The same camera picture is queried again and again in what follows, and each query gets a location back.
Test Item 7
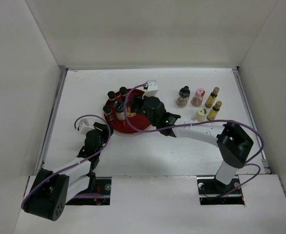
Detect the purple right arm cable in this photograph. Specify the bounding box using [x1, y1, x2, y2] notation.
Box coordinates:
[123, 83, 265, 195]

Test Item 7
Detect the back yellow sauce bottle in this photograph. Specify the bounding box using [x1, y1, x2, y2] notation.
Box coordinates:
[205, 87, 220, 108]

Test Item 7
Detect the front yellow sauce bottle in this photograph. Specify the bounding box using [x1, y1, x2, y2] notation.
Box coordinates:
[207, 101, 222, 120]

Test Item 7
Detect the yellow-cap spice jar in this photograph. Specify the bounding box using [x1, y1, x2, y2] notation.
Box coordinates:
[194, 108, 207, 122]

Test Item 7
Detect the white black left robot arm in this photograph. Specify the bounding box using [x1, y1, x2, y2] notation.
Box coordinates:
[21, 122, 114, 221]

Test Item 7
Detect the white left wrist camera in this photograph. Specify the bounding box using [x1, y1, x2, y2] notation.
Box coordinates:
[77, 119, 94, 135]

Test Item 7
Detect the metal table rail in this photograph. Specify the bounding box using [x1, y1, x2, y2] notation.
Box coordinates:
[232, 67, 271, 174]
[33, 65, 68, 175]

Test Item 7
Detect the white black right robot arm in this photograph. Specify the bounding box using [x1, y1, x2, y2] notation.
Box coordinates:
[130, 95, 254, 193]

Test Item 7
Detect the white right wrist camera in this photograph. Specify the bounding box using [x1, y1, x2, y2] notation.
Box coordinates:
[143, 80, 158, 98]

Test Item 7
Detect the right metal table rail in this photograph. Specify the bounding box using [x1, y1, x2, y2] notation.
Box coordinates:
[232, 67, 271, 174]

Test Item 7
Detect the yellow sauce bottle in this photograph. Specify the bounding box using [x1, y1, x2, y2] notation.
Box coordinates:
[207, 101, 222, 120]
[205, 87, 220, 108]

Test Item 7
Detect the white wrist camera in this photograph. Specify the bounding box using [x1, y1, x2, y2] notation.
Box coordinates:
[77, 119, 94, 135]
[143, 80, 158, 98]

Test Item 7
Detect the small black-cap spice bottle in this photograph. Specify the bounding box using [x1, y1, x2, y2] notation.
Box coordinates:
[103, 105, 114, 121]
[107, 91, 116, 107]
[119, 86, 128, 101]

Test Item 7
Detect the left metal table rail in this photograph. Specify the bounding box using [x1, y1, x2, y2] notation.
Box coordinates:
[33, 65, 68, 175]

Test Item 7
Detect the pink-cap spice jar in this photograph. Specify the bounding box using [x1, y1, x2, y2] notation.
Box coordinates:
[191, 88, 205, 107]

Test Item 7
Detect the black-knob spice jar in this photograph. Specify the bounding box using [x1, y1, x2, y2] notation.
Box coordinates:
[114, 101, 126, 121]
[176, 86, 191, 107]

